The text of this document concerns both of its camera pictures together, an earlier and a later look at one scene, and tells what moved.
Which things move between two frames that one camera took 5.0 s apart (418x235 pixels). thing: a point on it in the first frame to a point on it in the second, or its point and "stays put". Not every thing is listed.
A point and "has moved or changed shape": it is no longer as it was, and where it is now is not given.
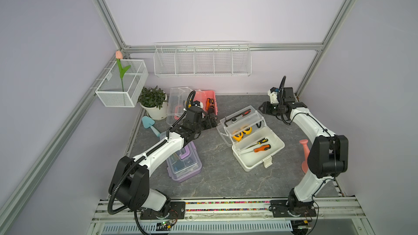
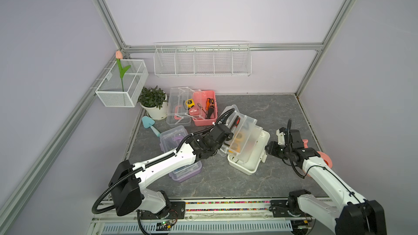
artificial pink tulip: (118, 56) stays put
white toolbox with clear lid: (253, 143) has moved or changed shape
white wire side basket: (113, 91) stays put
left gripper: (214, 123) to (203, 135)
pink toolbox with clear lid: (177, 101) stays put
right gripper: (266, 106) to (271, 149)
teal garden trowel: (148, 122) stays put
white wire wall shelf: (205, 58) stays put
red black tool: (234, 119) to (236, 123)
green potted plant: (151, 97) stays put
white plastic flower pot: (156, 113) stays put
